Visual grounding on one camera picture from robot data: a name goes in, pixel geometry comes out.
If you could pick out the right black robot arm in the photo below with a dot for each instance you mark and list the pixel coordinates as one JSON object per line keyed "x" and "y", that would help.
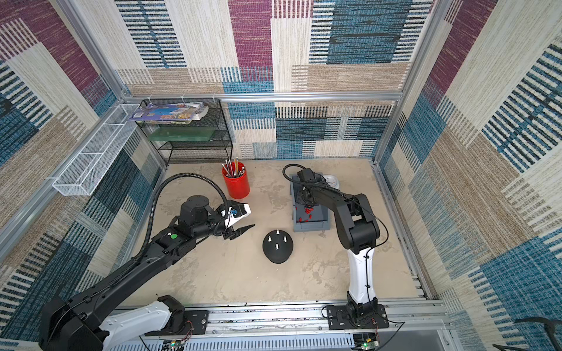
{"x": 358, "y": 232}

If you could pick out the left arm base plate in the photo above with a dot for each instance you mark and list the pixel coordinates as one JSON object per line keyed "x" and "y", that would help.
{"x": 192, "y": 322}

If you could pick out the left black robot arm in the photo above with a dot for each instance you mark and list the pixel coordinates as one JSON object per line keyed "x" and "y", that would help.
{"x": 87, "y": 320}

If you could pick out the colourful book on shelf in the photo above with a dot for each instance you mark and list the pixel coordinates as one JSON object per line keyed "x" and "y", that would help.
{"x": 179, "y": 113}

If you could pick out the white round kitchen timer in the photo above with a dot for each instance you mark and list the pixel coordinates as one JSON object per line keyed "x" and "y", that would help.
{"x": 330, "y": 182}

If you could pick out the white wire mesh basket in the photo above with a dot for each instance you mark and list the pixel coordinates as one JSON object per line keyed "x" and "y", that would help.
{"x": 87, "y": 169}

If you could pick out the grey plastic parts bin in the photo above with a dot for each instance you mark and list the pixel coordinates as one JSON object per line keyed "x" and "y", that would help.
{"x": 308, "y": 219}

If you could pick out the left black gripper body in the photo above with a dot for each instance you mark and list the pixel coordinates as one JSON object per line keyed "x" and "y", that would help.
{"x": 219, "y": 226}

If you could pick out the red pen cup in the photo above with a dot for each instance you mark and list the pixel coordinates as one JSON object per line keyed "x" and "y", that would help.
{"x": 236, "y": 179}

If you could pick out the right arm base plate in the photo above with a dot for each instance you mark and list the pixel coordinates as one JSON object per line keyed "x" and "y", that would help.
{"x": 342, "y": 318}

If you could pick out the black wire shelf rack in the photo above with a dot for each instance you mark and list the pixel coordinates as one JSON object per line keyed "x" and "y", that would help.
{"x": 218, "y": 149}

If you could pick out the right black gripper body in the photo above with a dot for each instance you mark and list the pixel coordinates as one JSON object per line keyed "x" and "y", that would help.
{"x": 305, "y": 191}

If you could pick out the green folder on shelf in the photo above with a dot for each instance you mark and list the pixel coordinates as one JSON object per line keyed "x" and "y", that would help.
{"x": 182, "y": 134}

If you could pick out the black dome screw fixture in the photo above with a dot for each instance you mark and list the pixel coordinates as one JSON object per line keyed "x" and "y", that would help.
{"x": 278, "y": 246}

